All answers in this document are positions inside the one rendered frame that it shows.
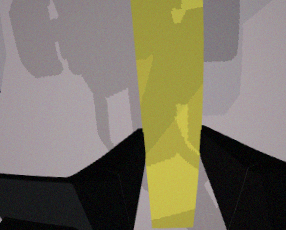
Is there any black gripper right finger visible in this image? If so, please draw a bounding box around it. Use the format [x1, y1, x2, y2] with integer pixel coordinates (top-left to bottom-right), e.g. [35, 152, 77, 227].
[200, 125, 286, 230]

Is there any yellow bar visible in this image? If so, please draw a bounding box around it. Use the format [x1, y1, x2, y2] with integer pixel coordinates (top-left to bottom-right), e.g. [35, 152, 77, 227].
[131, 0, 204, 228]

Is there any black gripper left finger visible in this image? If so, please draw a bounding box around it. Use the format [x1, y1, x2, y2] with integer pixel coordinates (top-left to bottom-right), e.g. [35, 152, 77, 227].
[0, 129, 145, 230]

